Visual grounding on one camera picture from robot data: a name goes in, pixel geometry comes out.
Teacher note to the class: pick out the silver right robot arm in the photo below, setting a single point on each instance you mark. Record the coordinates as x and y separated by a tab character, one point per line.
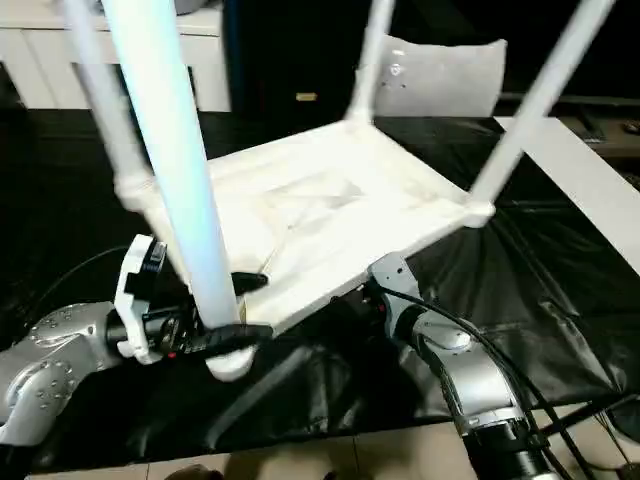
460	370

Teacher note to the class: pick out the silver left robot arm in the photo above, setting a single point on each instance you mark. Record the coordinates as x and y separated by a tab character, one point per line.
50	370

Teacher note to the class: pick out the black stand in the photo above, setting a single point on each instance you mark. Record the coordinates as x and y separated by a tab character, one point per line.
600	412

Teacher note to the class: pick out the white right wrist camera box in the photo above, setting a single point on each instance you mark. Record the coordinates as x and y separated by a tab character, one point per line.
395	275

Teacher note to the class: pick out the white board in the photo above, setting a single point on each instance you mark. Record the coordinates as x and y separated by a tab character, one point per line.
585	180

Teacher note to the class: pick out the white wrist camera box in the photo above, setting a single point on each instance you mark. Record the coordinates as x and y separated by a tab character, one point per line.
395	275
135	300

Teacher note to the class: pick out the black work mat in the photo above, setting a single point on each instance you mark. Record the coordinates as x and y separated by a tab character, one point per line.
560	300

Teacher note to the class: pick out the grey white pillow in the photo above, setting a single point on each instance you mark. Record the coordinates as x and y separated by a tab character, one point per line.
440	80

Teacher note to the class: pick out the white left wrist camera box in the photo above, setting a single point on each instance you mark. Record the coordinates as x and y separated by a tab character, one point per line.
135	300

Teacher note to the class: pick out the white glass-door cabinet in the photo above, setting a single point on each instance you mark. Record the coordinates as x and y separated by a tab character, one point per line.
40	60

